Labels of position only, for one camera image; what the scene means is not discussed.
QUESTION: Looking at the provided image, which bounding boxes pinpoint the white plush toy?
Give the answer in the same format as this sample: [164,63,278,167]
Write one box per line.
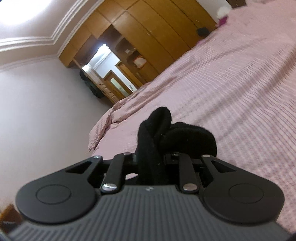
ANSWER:
[217,6,232,27]

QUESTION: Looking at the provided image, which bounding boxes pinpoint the pink item on shelf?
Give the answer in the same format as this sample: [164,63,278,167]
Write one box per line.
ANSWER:
[133,56,147,69]

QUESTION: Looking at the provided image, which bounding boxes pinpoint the wooden door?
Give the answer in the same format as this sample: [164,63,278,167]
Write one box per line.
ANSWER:
[103,70,132,100]

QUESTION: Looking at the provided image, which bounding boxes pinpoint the pink checked bed sheet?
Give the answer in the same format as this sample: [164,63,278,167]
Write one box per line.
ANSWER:
[88,1,295,232]

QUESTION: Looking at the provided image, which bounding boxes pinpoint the dark clothes hanging by door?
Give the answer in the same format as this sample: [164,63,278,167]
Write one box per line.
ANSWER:
[79,70,104,98]

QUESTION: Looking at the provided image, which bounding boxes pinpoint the wooden wardrobe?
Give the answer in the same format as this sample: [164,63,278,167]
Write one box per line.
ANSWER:
[58,0,218,105]

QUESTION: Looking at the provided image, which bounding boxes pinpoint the small black object by wardrobe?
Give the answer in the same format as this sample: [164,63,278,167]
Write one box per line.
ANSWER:
[197,27,211,38]

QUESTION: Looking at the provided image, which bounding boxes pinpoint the black small garment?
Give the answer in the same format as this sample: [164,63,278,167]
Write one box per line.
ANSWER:
[135,106,217,185]

